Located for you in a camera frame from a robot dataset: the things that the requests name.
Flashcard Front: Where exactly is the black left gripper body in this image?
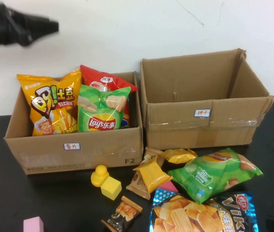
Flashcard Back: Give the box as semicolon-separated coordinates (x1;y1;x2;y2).
0;2;35;47

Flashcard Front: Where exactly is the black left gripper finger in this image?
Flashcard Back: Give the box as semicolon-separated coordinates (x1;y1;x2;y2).
29;27;59;39
20;13;59;29

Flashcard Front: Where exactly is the black snack packet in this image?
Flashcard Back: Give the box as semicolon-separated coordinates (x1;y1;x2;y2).
101;195;144;232

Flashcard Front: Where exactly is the crumpled yellow snack packet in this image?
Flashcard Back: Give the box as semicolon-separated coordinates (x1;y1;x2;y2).
162;148;199;164

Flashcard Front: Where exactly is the red shrimp chips bag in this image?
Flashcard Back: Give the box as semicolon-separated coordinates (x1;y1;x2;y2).
80;64;139;129

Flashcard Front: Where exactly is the orange potato sticks bag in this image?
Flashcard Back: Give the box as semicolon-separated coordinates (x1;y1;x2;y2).
16;69;83;137

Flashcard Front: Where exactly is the white label with red writing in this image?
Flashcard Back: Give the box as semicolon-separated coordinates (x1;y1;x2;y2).
63;142;81;151
194;108;211;118

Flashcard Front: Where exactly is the cardboard box with F2 print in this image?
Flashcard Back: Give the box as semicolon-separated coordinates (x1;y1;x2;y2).
3;71;144;176

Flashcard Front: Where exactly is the yellow rubber duck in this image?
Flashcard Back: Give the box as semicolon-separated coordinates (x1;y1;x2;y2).
90;164;110;188

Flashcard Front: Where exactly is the taped cardboard box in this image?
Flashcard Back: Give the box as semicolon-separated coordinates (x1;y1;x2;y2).
139;48;274;151

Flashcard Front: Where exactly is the yellow foam cube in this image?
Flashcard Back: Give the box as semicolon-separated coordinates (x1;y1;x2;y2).
100;176;122;201

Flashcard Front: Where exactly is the brown biscuit packet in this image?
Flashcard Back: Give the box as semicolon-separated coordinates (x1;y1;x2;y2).
126;169;152;201

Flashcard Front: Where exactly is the yellow biscuit packet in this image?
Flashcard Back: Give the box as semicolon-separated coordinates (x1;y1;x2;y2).
132;159;173;195

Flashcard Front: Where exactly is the light pink foam cube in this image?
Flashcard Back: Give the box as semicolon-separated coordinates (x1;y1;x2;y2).
23;217;45;232

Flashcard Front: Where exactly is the magenta foam cube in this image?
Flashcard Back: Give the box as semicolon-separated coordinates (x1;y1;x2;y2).
159;181;179;193

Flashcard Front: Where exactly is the green cucumber Lay's chips bag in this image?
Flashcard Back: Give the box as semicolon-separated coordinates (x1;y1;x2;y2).
167;147;264;205

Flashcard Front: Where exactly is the blue black Vik chips bag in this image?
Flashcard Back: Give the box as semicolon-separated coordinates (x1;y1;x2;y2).
149;188;257;232

